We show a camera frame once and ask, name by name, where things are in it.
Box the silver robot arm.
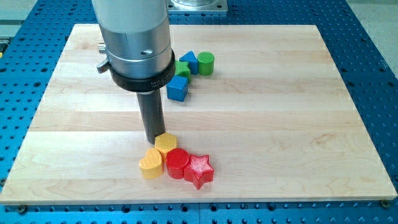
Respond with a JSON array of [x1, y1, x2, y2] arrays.
[[92, 0, 175, 93]]

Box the yellow heart block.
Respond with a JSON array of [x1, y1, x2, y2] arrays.
[[139, 148, 164, 179]]

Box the blue cube block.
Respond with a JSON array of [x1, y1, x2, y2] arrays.
[[166, 76, 188, 101]]

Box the yellow hexagon block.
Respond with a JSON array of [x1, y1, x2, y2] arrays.
[[155, 133, 178, 161]]

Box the green star block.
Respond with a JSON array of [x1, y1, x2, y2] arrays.
[[175, 60, 191, 83]]

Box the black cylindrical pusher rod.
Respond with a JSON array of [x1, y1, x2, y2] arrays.
[[137, 89, 165, 144]]

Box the red cylinder block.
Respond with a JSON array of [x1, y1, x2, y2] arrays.
[[165, 148, 190, 179]]

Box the green cylinder block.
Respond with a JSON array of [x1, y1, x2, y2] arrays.
[[197, 52, 215, 76]]

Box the blue triangle block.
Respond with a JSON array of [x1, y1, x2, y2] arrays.
[[179, 50, 198, 75]]

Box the red star block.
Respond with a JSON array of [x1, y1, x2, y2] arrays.
[[183, 154, 215, 190]]

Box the wooden board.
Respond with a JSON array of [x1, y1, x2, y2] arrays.
[[1, 24, 397, 205]]

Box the blue perforated metal table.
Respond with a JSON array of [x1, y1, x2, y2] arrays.
[[1, 1, 397, 223]]

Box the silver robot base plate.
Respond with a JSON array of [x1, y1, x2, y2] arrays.
[[166, 0, 228, 15]]

